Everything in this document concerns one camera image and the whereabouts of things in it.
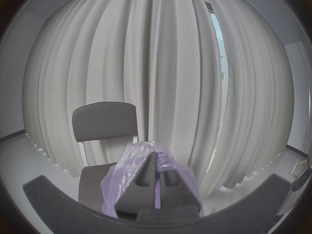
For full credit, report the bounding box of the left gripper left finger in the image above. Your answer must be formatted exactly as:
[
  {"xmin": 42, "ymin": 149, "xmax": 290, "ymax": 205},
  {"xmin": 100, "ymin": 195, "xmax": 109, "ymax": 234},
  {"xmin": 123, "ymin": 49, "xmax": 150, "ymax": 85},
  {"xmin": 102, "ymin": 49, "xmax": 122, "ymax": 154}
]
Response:
[{"xmin": 114, "ymin": 151, "xmax": 157, "ymax": 220}]

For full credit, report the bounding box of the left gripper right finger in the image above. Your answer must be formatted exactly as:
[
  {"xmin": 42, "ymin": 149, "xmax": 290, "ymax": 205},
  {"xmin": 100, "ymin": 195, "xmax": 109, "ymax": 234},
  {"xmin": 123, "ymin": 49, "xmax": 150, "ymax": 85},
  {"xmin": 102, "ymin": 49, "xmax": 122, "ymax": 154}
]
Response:
[{"xmin": 160, "ymin": 170, "xmax": 203, "ymax": 211}]

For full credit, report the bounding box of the grey padded white chair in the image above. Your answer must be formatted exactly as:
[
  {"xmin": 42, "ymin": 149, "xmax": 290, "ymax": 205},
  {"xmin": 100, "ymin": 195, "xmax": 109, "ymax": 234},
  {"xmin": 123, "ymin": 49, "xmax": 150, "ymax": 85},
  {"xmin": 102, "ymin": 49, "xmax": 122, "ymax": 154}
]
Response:
[{"xmin": 72, "ymin": 101, "xmax": 139, "ymax": 210}]

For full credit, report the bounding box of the white curtain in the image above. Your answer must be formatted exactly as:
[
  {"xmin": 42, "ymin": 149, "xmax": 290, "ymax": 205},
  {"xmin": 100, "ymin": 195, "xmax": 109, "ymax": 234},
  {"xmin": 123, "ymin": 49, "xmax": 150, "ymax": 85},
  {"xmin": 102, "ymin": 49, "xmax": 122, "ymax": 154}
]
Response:
[
  {"xmin": 200, "ymin": 0, "xmax": 296, "ymax": 191},
  {"xmin": 21, "ymin": 0, "xmax": 223, "ymax": 200}
]

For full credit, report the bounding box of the window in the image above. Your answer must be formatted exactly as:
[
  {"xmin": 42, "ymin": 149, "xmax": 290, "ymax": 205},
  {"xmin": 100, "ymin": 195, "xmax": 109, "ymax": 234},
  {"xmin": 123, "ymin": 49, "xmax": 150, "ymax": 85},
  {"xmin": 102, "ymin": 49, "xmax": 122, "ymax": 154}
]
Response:
[{"xmin": 195, "ymin": 0, "xmax": 231, "ymax": 180}]

